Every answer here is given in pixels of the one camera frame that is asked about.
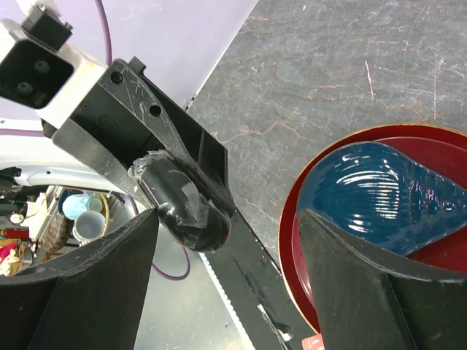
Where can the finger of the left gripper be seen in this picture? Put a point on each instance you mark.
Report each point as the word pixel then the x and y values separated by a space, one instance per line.
pixel 77 142
pixel 199 154

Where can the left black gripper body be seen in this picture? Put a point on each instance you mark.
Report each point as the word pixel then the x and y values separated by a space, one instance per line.
pixel 108 113

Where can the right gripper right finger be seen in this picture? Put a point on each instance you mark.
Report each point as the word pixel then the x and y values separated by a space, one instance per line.
pixel 369 298

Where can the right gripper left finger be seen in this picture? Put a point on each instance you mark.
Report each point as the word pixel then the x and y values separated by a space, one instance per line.
pixel 90 298

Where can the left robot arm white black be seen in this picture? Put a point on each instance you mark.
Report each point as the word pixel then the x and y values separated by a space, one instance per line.
pixel 33 160

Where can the clutter of cups outside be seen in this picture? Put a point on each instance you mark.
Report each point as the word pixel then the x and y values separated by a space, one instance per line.
pixel 40 223

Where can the blue leaf-shaped dish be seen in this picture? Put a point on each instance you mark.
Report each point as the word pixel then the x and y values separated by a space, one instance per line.
pixel 379 194

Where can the round red tray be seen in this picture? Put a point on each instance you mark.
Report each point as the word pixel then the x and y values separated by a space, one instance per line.
pixel 441 149

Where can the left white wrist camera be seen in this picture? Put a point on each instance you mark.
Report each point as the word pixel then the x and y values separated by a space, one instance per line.
pixel 40 69

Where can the slotted cable duct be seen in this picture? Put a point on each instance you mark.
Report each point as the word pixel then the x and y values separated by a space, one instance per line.
pixel 228 304

